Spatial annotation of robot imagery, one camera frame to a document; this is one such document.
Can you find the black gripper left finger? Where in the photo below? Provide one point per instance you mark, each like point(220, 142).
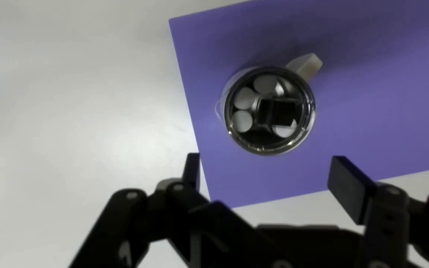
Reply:
point(130, 224)

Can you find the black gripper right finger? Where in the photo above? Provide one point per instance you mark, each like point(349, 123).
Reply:
point(350, 188)

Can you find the black sliding lid tab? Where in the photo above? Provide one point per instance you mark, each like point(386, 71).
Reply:
point(280, 112)

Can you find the purple rectangular mat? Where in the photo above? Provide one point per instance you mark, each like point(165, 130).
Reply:
point(372, 99)

